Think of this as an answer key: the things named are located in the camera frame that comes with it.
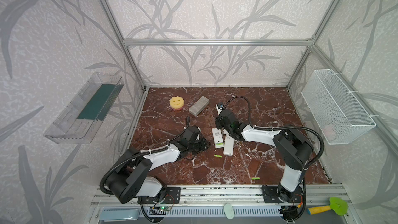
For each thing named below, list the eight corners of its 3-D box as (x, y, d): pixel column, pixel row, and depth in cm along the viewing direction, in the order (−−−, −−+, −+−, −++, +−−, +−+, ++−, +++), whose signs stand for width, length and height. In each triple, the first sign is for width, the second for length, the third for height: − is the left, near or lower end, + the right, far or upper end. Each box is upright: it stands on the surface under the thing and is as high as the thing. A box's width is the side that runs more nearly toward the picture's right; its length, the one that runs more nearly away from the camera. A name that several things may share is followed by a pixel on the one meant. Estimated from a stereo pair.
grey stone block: (188, 112, 108) (188, 109, 105) (202, 98, 116) (202, 95, 114) (196, 117, 105) (196, 114, 103) (210, 102, 114) (210, 99, 111)
